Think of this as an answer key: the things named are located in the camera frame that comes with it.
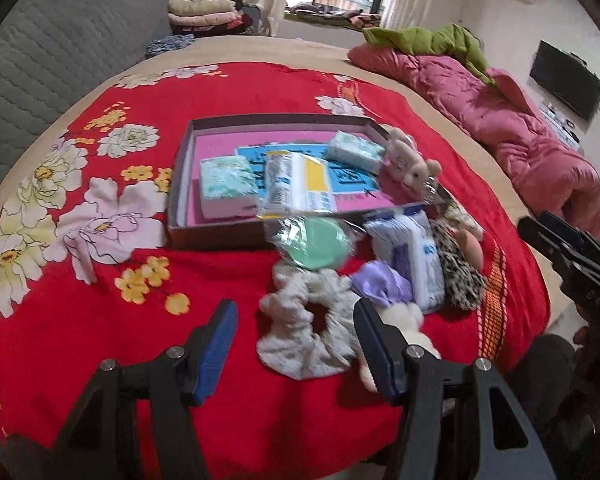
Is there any shallow cardboard box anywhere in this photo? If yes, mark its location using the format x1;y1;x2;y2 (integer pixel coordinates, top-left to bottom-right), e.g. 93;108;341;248
166;114;453;251

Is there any white plush toy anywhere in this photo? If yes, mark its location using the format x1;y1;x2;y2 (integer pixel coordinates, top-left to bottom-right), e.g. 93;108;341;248
357;302;441;393

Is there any beige bed sheet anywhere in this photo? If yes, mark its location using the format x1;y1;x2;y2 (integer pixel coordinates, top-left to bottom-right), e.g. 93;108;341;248
0;34;576;341

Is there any green powder puff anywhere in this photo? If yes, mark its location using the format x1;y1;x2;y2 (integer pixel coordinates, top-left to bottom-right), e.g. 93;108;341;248
265;216;366;273

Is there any pink quilt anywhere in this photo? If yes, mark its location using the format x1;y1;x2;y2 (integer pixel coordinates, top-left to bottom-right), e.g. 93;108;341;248
347;42;600;246

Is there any beige makeup sponge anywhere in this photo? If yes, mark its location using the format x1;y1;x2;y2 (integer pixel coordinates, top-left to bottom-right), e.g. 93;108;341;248
452;230;482;261

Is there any cream flower scrunchie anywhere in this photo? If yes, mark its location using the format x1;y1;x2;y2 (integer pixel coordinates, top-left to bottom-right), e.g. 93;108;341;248
442;202;485;238

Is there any yellow white tissue packet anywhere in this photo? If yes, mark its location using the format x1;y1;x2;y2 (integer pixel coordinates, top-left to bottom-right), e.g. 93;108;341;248
256;150;338;220

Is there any white floral scrunchie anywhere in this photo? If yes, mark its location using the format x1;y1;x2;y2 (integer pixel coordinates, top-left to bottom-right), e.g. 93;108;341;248
256;272;366;380

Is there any leopard print scrunchie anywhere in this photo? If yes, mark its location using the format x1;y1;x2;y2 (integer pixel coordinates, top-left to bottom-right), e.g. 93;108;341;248
432;222;488;309

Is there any dark patterned sill blanket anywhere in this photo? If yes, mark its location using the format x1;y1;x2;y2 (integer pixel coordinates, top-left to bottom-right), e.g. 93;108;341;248
285;2;383;31

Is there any small green tissue pack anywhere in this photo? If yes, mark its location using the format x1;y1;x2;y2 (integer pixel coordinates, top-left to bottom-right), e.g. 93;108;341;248
326;131;387;175

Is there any purple scrunchie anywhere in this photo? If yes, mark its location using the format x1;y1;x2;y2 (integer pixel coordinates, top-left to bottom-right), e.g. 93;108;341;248
351;260;413;308

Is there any large green tissue pack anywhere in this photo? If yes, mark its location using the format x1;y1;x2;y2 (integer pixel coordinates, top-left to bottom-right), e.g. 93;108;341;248
199;155;260;220

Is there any stack of folded blankets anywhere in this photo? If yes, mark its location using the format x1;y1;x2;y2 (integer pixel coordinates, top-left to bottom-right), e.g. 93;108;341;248
167;0;261;36

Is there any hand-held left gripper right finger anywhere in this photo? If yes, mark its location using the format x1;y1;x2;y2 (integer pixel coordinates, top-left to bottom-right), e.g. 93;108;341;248
352;297;556;480

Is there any white television cabinet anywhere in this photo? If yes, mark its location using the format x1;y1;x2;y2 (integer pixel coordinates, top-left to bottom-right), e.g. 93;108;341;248
540;102;581;151

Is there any red floral blanket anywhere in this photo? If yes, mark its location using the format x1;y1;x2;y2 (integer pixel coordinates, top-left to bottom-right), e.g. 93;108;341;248
0;62;551;480

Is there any blue patterned cloth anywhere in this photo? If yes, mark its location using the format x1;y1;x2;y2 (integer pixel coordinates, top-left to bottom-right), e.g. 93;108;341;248
145;34;196;58

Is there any beige plush rabbit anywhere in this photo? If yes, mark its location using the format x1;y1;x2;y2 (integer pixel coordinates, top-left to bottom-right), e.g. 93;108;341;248
377;127;443;196

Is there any grey quilted headboard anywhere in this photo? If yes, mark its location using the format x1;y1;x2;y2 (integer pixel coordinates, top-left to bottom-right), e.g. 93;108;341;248
0;0;173;216

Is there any blue white tissue packet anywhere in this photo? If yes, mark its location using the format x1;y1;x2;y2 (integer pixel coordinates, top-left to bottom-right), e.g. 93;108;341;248
365;208;447;311

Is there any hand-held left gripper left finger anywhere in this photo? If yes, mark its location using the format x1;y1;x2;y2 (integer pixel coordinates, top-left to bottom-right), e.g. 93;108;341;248
45;299;239;480

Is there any green blanket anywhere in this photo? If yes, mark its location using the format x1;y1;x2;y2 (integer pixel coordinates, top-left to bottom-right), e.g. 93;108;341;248
362;23;498;86

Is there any black television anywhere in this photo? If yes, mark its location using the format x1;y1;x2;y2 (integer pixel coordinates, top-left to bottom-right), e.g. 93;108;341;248
529;40;600;122

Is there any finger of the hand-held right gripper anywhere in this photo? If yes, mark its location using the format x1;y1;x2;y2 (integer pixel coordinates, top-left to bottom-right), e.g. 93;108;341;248
537;211;600;261
517;216;581;266

